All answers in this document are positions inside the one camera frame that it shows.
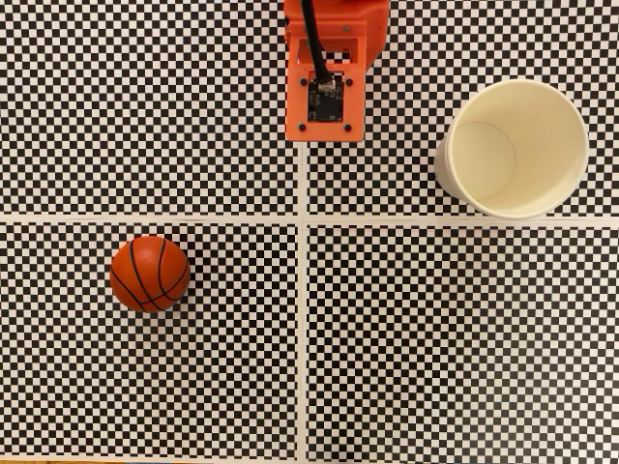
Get black white checkerboard paper sheet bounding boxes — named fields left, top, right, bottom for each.
left=0, top=217, right=304, bottom=461
left=302, top=0, right=619, bottom=221
left=302, top=219, right=619, bottom=464
left=0, top=0, right=304, bottom=218

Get white paper cup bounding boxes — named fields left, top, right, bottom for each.
left=433, top=78, right=590, bottom=220

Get orange camera mount with board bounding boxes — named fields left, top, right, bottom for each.
left=283, top=19, right=367, bottom=143

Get small orange basketball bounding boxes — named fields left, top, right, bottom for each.
left=108, top=234, right=192, bottom=314

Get black camera cable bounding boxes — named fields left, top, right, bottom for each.
left=299, top=0, right=336, bottom=92

